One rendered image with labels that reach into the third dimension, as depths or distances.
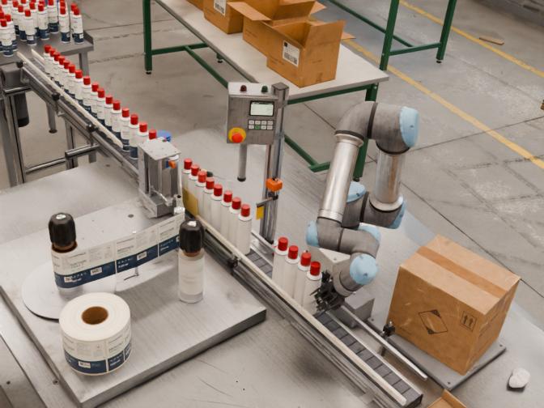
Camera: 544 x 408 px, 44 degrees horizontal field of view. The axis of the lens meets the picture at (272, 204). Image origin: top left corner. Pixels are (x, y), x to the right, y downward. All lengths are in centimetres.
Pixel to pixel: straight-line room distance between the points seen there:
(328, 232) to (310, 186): 98
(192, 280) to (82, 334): 42
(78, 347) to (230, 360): 48
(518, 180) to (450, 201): 63
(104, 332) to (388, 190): 102
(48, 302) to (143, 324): 32
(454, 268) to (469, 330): 20
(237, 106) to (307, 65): 169
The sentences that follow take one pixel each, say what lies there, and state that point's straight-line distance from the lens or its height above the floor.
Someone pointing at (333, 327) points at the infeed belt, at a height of 88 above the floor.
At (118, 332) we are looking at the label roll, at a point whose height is 102.
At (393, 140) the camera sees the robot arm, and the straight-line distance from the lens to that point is 213.
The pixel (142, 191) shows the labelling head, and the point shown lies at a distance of 271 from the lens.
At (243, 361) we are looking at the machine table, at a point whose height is 83.
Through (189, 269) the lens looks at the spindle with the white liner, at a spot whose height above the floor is 103.
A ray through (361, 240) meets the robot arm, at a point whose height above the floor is 125.
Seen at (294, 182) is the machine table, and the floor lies 83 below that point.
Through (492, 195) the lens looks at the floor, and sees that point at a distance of 481.
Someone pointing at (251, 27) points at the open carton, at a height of 90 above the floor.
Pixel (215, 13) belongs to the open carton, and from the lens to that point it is 475.
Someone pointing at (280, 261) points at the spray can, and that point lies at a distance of 229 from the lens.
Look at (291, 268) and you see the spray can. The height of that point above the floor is 102.
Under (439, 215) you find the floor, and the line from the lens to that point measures 447.
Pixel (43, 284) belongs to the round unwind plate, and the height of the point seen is 89.
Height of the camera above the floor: 248
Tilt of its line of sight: 35 degrees down
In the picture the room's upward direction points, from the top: 5 degrees clockwise
